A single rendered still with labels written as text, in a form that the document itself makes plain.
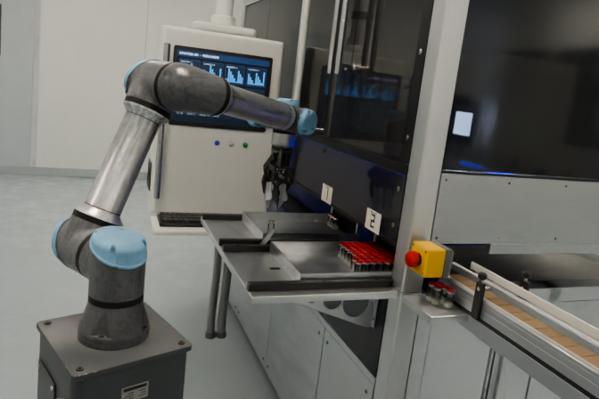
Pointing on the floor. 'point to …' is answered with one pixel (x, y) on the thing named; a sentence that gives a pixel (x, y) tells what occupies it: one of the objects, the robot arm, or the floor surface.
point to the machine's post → (425, 162)
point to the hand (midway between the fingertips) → (273, 204)
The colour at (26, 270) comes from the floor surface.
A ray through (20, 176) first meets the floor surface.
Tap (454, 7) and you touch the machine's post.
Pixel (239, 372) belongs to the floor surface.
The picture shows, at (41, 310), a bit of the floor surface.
